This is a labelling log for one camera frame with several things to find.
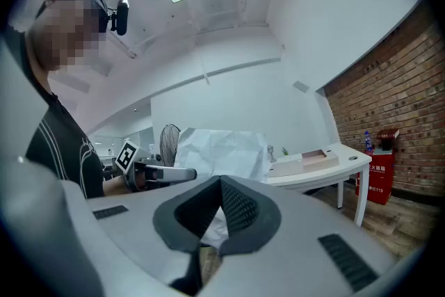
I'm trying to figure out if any person's head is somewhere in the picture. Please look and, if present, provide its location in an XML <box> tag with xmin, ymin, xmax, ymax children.
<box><xmin>24</xmin><ymin>0</ymin><xmax>109</xmax><ymax>95</ymax></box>

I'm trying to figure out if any white cloth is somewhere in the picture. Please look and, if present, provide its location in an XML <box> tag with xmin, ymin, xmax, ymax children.
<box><xmin>175</xmin><ymin>127</ymin><xmax>270</xmax><ymax>250</ymax></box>

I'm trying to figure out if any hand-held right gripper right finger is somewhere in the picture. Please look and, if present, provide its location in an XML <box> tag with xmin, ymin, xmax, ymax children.
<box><xmin>218</xmin><ymin>175</ymin><xmax>282</xmax><ymax>257</ymax></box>

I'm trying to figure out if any person's black printed t-shirt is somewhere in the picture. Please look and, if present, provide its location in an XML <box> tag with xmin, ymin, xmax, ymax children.
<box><xmin>25</xmin><ymin>93</ymin><xmax>106</xmax><ymax>201</ymax></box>

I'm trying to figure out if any white table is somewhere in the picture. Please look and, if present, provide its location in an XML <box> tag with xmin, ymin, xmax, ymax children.
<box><xmin>266</xmin><ymin>142</ymin><xmax>373</xmax><ymax>227</ymax></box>

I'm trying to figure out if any dark red box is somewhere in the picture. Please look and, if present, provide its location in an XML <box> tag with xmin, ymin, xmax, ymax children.
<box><xmin>376</xmin><ymin>128</ymin><xmax>401</xmax><ymax>154</ymax></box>

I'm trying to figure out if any black floor fan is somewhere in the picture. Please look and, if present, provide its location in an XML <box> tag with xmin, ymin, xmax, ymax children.
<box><xmin>159</xmin><ymin>124</ymin><xmax>182</xmax><ymax>168</ymax></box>

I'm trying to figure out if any red fire equipment cabinet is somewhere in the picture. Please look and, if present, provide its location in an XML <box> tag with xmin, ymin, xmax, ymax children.
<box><xmin>354</xmin><ymin>148</ymin><xmax>396</xmax><ymax>206</ymax></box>

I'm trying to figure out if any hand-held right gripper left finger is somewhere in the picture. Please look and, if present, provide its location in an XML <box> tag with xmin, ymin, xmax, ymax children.
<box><xmin>152</xmin><ymin>175</ymin><xmax>224</xmax><ymax>254</ymax></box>

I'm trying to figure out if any blue water bottle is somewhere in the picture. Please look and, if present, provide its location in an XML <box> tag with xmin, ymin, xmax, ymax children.
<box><xmin>363</xmin><ymin>130</ymin><xmax>374</xmax><ymax>155</ymax></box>

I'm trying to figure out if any black head-mounted camera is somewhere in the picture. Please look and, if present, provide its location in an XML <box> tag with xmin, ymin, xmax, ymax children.
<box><xmin>106</xmin><ymin>0</ymin><xmax>131</xmax><ymax>37</ymax></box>

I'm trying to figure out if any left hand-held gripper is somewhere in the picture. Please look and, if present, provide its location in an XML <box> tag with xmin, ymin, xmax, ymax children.
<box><xmin>114</xmin><ymin>139</ymin><xmax>198</xmax><ymax>193</ymax></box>

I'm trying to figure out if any person's left forearm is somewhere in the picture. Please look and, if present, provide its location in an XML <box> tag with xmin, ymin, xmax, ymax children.
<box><xmin>102</xmin><ymin>176</ymin><xmax>132</xmax><ymax>199</ymax></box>

